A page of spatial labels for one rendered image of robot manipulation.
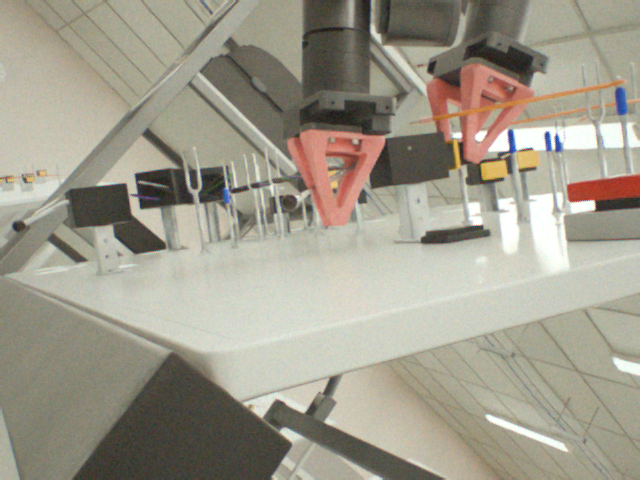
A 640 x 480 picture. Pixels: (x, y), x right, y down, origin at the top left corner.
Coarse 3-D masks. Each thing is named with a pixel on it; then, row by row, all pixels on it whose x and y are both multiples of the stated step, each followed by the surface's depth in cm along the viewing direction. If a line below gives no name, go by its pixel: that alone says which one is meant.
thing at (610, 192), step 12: (588, 180) 40; (600, 180) 39; (612, 180) 38; (624, 180) 37; (636, 180) 37; (576, 192) 40; (588, 192) 40; (600, 192) 39; (612, 192) 38; (624, 192) 37; (636, 192) 37; (600, 204) 40; (612, 204) 39; (624, 204) 39; (636, 204) 38
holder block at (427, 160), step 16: (384, 144) 57; (400, 144) 58; (416, 144) 58; (432, 144) 59; (384, 160) 58; (400, 160) 57; (416, 160) 58; (432, 160) 59; (384, 176) 58; (400, 176) 58; (416, 176) 58; (432, 176) 59; (448, 176) 59
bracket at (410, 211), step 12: (396, 192) 61; (408, 192) 59; (420, 192) 59; (408, 204) 59; (420, 204) 59; (408, 216) 59; (420, 216) 59; (408, 228) 60; (420, 228) 59; (396, 240) 62; (408, 240) 59; (420, 240) 58
